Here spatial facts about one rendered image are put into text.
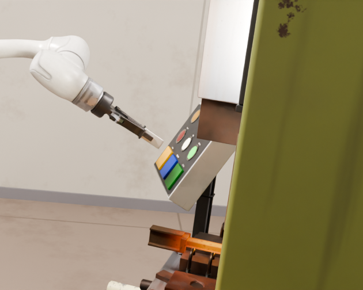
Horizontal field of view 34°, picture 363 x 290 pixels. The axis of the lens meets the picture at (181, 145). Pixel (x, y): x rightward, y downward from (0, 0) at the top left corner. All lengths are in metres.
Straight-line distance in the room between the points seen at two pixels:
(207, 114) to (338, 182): 0.49
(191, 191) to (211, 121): 0.58
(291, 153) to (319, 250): 0.14
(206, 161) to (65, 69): 0.49
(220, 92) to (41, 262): 2.44
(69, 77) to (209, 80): 0.61
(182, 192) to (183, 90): 2.38
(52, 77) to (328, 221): 1.05
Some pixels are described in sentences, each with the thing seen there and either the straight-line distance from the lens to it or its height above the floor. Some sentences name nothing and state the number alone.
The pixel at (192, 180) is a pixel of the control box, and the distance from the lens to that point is 1.77.
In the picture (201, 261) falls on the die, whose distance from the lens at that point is 1.34.
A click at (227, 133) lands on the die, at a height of 1.29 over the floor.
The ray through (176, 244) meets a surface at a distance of 1.41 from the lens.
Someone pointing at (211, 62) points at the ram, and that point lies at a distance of 1.16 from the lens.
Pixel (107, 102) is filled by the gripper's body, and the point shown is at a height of 1.23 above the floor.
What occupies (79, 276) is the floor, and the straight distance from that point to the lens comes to 3.34.
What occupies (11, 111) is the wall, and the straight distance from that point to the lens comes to 4.21.
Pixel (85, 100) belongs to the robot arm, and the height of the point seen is 1.23.
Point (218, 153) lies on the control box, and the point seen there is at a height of 1.11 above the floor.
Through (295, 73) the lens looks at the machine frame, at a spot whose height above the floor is 1.48.
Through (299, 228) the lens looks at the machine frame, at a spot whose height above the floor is 1.27.
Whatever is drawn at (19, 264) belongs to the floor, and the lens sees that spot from 3.44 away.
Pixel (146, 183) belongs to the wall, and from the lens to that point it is 4.27.
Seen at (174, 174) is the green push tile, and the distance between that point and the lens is 1.83.
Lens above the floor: 1.57
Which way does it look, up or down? 15 degrees down
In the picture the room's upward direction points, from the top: 7 degrees clockwise
